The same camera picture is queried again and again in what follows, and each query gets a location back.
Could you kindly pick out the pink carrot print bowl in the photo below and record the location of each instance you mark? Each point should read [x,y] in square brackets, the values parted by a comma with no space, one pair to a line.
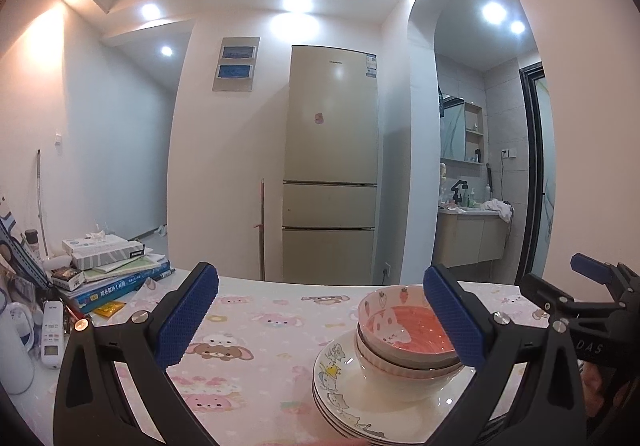
[400,321]

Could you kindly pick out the white remote control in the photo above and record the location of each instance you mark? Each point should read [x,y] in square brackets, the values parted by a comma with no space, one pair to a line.
[52,336]

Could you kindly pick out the small black white box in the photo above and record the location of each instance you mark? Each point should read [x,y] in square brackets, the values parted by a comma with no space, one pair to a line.
[67,278]

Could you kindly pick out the white tissue box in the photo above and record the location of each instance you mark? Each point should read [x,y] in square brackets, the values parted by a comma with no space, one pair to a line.
[95,243]

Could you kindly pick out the clear bottle black cap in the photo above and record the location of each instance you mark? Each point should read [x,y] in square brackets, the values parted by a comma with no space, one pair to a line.
[32,246]

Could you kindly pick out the round ceiling light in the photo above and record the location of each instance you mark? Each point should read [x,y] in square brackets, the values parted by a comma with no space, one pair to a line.
[166,50]
[517,27]
[297,1]
[150,11]
[493,11]

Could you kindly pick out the white ribbed bowl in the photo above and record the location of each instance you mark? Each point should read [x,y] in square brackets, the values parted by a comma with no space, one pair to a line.
[400,383]

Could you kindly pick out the white cartoon print plate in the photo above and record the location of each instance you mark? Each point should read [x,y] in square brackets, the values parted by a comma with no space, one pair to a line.
[340,376]
[331,423]

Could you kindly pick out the mirror cabinet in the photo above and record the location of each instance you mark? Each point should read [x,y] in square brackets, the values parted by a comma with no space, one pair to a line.
[460,126]

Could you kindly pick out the black faucet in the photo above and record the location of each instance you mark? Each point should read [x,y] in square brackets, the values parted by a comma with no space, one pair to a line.
[457,193]

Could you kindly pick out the black framed glass door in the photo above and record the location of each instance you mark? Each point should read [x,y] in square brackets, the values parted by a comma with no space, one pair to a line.
[537,166]

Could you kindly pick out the white kettle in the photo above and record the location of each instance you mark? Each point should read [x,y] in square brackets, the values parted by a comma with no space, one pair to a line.
[15,351]

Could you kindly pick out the grey striped box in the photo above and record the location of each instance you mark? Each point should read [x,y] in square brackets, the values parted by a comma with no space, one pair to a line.
[110,257]

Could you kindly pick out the pink printed tablecloth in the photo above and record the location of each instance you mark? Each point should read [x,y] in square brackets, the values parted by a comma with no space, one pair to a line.
[270,326]

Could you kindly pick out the stack of books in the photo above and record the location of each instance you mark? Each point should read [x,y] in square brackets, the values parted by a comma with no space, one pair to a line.
[125,281]

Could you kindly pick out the metal pole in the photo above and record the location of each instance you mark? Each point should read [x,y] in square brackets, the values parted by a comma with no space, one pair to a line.
[41,201]

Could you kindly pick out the beige refrigerator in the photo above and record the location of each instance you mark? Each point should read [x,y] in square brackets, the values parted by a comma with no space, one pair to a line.
[330,151]

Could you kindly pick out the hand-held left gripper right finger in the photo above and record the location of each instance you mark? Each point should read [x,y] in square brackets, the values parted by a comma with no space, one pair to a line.
[455,316]

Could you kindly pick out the white towel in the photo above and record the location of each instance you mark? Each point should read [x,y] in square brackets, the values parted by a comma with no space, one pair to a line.
[500,208]

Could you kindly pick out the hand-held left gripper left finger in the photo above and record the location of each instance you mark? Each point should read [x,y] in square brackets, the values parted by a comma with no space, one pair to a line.
[187,316]

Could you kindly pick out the yellow packet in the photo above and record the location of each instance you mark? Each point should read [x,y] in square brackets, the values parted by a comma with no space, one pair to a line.
[110,309]

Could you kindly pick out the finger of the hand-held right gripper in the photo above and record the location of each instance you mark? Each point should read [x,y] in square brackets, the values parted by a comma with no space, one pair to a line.
[590,267]
[545,293]

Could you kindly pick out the green bottle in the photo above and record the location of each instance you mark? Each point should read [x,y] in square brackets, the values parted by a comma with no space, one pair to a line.
[471,198]

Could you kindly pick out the person's right hand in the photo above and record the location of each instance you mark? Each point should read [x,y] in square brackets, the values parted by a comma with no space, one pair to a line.
[605,383]

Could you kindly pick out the bathroom vanity cabinet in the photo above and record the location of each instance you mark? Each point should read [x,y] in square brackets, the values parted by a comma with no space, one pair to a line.
[465,238]

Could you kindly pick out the bathroom wall socket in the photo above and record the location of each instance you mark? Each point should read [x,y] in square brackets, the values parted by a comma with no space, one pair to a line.
[508,154]

